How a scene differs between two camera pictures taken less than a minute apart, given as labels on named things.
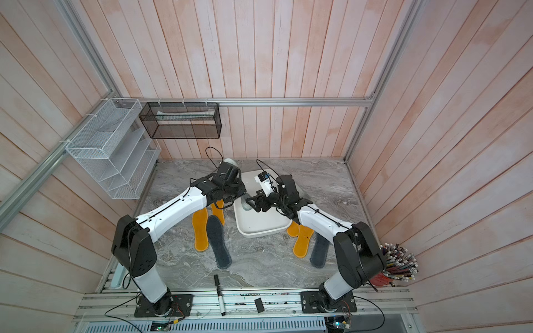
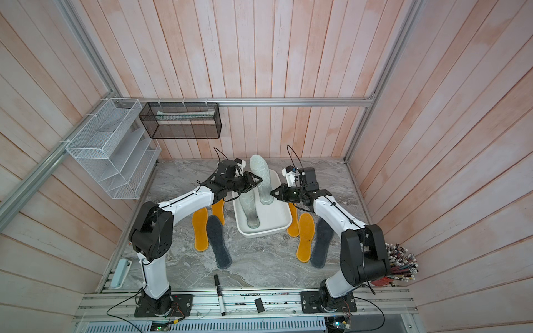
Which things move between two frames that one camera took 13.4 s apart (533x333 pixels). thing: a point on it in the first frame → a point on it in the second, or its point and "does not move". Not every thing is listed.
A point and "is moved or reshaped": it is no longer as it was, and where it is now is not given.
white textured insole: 231,161 is moved or reshaped
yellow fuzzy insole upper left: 217,211 does not move
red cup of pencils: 400,266 does not move
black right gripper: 259,200 → 284,189
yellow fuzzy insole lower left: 199,218 does not move
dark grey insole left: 216,238 does not move
